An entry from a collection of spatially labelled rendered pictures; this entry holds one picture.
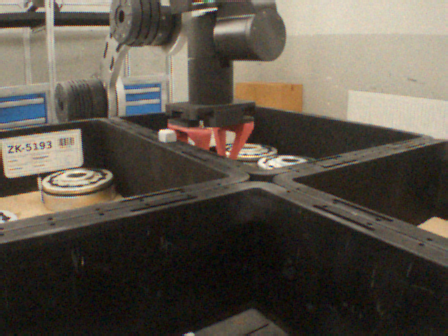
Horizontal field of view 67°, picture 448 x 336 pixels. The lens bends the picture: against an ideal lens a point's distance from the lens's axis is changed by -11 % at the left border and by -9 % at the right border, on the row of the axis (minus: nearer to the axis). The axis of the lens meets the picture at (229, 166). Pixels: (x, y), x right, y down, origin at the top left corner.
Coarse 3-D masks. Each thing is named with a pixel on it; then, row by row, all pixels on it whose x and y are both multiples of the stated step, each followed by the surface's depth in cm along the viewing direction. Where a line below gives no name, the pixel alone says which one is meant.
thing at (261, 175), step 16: (160, 112) 64; (288, 112) 65; (144, 128) 49; (368, 128) 52; (384, 128) 50; (176, 144) 39; (192, 144) 39; (400, 144) 40; (224, 160) 33; (320, 160) 33; (336, 160) 33; (256, 176) 29; (272, 176) 29
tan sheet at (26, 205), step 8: (32, 192) 54; (0, 200) 50; (8, 200) 50; (16, 200) 50; (24, 200) 50; (32, 200) 50; (40, 200) 51; (0, 208) 47; (8, 208) 47; (16, 208) 47; (24, 208) 47; (32, 208) 48; (40, 208) 48; (16, 216) 45; (24, 216) 45
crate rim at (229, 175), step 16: (16, 128) 51; (32, 128) 52; (48, 128) 53; (112, 128) 52; (128, 128) 49; (160, 144) 39; (192, 160) 33; (208, 160) 33; (224, 176) 29; (240, 176) 28; (160, 192) 25; (176, 192) 25; (192, 192) 25; (80, 208) 22; (96, 208) 22; (112, 208) 22; (0, 224) 19; (16, 224) 19; (32, 224) 19
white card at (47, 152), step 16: (16, 144) 51; (32, 144) 52; (48, 144) 54; (64, 144) 55; (80, 144) 57; (16, 160) 51; (32, 160) 53; (48, 160) 54; (64, 160) 56; (80, 160) 57; (16, 176) 52
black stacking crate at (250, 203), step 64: (0, 256) 17; (64, 256) 19; (128, 256) 22; (192, 256) 24; (256, 256) 27; (320, 256) 22; (384, 256) 18; (0, 320) 18; (64, 320) 20; (128, 320) 22; (192, 320) 25; (256, 320) 27; (320, 320) 23; (384, 320) 18
